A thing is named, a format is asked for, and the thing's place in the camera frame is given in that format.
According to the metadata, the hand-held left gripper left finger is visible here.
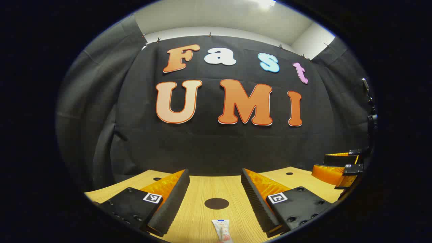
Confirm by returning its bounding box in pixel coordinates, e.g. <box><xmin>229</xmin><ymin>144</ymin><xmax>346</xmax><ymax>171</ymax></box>
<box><xmin>92</xmin><ymin>169</ymin><xmax>190</xmax><ymax>237</ymax></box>

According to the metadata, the black backdrop cloth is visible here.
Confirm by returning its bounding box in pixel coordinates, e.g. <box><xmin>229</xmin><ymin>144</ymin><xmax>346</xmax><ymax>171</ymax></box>
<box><xmin>56</xmin><ymin>13</ymin><xmax>375</xmax><ymax>191</ymax></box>

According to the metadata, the dark brown round coaster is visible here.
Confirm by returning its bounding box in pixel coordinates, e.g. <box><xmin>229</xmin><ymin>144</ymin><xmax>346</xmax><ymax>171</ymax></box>
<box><xmin>204</xmin><ymin>198</ymin><xmax>230</xmax><ymax>210</ymax></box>

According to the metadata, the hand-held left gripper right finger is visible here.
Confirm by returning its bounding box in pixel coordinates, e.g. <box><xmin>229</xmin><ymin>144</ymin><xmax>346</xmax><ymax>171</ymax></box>
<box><xmin>241</xmin><ymin>168</ymin><xmax>333</xmax><ymax>238</ymax></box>

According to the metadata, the black stand with clamp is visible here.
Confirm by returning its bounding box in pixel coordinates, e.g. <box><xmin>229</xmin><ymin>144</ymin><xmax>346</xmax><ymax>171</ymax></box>
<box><xmin>362</xmin><ymin>78</ymin><xmax>378</xmax><ymax>156</ymax></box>

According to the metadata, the wooden desktop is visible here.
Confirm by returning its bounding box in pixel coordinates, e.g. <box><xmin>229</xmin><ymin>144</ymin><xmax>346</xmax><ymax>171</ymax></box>
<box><xmin>84</xmin><ymin>166</ymin><xmax>345</xmax><ymax>243</ymax></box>

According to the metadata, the white toothpaste tube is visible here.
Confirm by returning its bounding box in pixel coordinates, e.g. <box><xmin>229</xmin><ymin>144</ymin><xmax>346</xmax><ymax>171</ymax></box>
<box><xmin>212</xmin><ymin>219</ymin><xmax>234</xmax><ymax>243</ymax></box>

